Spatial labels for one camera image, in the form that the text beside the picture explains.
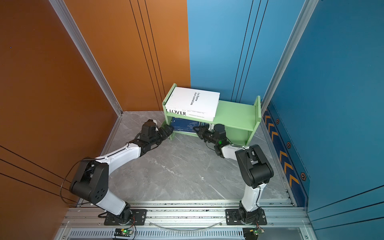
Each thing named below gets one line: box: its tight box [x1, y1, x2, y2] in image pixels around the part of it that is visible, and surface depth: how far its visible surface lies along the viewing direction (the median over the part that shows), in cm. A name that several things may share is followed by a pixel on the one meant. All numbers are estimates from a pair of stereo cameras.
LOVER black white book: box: [166, 107, 215, 122], surface depth 78 cm
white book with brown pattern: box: [165, 86, 221, 113], surface depth 82 cm
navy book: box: [170, 117, 200, 133], surface depth 91 cm
